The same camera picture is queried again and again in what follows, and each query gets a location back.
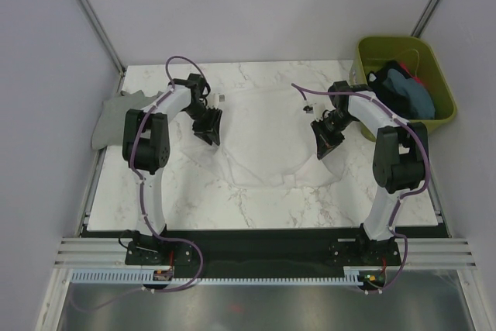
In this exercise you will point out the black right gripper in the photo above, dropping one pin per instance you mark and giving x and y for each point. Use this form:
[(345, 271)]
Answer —
[(325, 143)]

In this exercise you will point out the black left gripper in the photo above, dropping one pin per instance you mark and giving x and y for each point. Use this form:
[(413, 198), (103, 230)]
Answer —
[(211, 129)]

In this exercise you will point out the white t-shirt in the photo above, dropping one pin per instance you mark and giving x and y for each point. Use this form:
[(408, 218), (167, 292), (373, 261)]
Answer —
[(266, 141)]

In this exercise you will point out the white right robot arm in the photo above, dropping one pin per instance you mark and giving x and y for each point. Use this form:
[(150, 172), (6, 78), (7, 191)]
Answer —
[(400, 162)]

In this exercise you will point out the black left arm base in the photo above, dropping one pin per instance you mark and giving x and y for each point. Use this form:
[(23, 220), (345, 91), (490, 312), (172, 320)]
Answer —
[(145, 250)]

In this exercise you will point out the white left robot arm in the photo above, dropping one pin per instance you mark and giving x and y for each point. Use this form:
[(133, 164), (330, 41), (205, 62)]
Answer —
[(146, 145)]

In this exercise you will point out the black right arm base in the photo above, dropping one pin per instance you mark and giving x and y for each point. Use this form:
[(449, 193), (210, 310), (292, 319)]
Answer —
[(361, 250)]

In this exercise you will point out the dark clothes pile in bin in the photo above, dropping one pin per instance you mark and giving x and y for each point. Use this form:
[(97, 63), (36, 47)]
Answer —
[(405, 95)]

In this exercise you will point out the grey folded t-shirt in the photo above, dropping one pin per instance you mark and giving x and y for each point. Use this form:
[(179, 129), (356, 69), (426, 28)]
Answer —
[(110, 125)]

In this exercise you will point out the olive green plastic bin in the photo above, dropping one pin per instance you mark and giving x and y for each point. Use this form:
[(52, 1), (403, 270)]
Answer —
[(373, 52)]

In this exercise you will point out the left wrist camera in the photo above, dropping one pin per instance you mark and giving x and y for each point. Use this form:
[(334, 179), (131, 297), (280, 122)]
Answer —
[(219, 97)]

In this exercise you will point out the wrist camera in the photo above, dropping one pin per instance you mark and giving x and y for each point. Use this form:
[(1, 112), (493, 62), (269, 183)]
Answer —
[(308, 109), (219, 97)]

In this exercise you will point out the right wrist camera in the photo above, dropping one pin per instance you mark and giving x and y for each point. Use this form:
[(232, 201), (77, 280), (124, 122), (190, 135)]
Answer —
[(308, 109)]

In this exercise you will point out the white slotted cable duct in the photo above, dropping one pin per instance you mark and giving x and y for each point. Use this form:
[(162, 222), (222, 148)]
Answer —
[(150, 277)]

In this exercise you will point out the aluminium front frame rail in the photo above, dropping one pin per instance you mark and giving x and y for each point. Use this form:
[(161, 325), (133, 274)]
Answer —
[(423, 253)]

